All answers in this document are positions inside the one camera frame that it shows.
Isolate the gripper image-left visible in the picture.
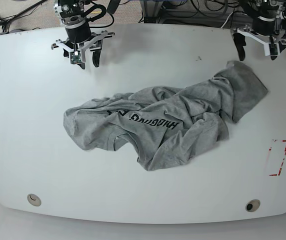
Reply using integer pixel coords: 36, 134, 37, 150
51, 23, 115, 70

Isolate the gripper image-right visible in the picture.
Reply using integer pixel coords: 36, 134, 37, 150
230, 17, 286, 62

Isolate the grey printed T-shirt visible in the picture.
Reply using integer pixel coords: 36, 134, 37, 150
63, 61, 269, 171

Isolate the black cylinder object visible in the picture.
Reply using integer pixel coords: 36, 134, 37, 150
106, 0, 121, 15

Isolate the red tape rectangle marking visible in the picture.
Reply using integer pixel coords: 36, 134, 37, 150
266, 139, 286, 177

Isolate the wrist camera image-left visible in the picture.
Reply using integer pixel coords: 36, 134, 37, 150
69, 51, 83, 65

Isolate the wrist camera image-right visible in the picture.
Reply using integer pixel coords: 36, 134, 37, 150
263, 43, 280, 57

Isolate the white cable on floor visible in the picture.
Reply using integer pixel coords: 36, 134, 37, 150
220, 11, 234, 29

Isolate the aluminium frame base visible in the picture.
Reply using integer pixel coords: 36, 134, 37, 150
139, 0, 165, 24

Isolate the left table cable grommet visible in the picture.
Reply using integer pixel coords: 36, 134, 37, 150
27, 193, 42, 207

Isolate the table cable grommet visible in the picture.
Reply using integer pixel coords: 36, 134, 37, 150
27, 193, 42, 207
245, 199, 261, 213

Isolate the right table cable grommet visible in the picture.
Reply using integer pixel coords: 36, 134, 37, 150
245, 199, 261, 213

